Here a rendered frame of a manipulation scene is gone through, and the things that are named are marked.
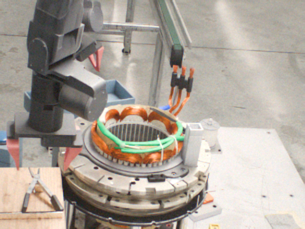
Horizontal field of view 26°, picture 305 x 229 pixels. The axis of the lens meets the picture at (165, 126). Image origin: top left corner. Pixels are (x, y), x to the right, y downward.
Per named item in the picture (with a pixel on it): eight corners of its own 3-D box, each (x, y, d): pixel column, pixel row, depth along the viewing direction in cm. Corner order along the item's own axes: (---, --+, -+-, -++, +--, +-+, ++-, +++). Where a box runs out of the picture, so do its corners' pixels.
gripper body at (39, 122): (75, 143, 113) (80, 107, 109) (14, 142, 110) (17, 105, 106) (72, 122, 118) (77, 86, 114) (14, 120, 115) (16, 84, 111)
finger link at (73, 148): (78, 181, 118) (84, 138, 112) (37, 180, 116) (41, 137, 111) (75, 157, 123) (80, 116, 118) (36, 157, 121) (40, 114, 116)
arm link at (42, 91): (47, 53, 110) (25, 65, 106) (81, 68, 108) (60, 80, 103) (44, 88, 114) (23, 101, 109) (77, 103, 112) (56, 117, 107)
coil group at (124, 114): (147, 125, 145) (149, 108, 143) (120, 125, 143) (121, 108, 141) (145, 120, 146) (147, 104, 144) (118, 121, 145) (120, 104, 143)
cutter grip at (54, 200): (62, 215, 121) (64, 209, 120) (58, 215, 120) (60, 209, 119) (53, 200, 123) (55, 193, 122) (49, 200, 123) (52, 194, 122)
